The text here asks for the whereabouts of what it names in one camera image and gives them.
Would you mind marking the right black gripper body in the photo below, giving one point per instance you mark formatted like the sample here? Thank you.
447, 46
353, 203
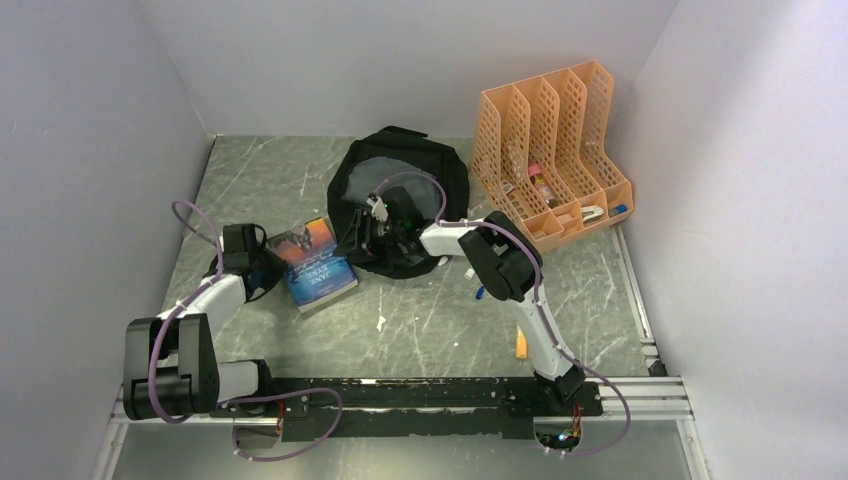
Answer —
386, 235

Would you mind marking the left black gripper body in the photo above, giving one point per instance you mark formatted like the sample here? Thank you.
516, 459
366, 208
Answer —
272, 269

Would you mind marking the blue orange paperback book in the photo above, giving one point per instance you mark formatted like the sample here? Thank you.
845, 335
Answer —
314, 275

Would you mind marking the black student backpack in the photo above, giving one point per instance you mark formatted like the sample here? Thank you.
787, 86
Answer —
432, 172

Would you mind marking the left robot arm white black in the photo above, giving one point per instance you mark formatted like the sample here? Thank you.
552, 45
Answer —
170, 366

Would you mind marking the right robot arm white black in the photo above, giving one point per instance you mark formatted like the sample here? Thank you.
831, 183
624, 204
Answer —
510, 269

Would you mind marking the pink capped bottle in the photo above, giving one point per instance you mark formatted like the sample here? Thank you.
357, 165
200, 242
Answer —
540, 183

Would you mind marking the yellow highlighter marker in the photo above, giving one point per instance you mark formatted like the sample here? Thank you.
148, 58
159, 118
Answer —
521, 349

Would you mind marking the orange plastic file organizer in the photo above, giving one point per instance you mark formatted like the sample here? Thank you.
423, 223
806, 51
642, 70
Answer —
559, 121

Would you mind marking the silver stapler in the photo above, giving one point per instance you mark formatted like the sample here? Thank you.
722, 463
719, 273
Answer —
591, 214

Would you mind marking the small blue item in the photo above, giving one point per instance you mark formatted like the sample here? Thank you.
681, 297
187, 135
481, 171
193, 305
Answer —
618, 210

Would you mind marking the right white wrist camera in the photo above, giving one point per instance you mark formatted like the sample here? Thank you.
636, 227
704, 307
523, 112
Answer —
374, 201

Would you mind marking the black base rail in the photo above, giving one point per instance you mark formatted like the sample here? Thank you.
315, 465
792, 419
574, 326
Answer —
383, 408

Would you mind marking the aluminium frame rail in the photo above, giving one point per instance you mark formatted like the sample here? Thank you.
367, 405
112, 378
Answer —
637, 398

